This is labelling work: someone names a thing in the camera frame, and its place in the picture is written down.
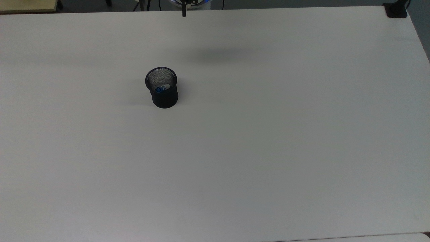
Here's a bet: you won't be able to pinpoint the grey tripod legs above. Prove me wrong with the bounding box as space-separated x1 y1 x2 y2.
132 0 152 12

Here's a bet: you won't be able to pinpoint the black mesh pen cup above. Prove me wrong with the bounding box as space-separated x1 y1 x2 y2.
145 67 179 109

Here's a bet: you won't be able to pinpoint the light wooden side table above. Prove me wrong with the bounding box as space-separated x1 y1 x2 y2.
0 0 58 14

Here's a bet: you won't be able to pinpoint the white adjacent table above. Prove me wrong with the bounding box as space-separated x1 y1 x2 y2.
275 232 430 242

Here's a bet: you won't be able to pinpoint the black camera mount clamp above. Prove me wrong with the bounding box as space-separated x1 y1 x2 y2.
383 0 411 18

